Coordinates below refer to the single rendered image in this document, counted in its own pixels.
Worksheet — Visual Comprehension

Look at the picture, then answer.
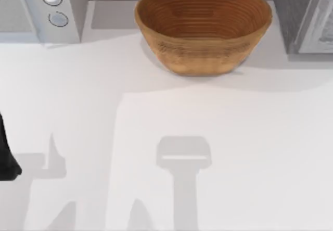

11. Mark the grey cabinet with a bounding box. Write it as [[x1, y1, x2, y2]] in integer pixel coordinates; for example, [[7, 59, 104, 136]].
[[270, 0, 333, 55]]

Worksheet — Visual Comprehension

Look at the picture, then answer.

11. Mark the brown woven basket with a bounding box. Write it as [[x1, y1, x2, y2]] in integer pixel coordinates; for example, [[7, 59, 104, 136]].
[[134, 0, 273, 76]]

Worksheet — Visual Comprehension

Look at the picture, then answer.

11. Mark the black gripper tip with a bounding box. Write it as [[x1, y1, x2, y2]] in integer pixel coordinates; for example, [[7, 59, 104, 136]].
[[0, 113, 22, 182]]

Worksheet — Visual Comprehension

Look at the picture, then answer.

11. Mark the pale microwave oven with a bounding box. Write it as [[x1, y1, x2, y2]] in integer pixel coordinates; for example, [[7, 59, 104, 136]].
[[0, 0, 92, 44]]

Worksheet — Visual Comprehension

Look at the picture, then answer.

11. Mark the white smooth microwave knob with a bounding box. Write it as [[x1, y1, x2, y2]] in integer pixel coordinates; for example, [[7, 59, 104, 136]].
[[48, 10, 70, 28]]

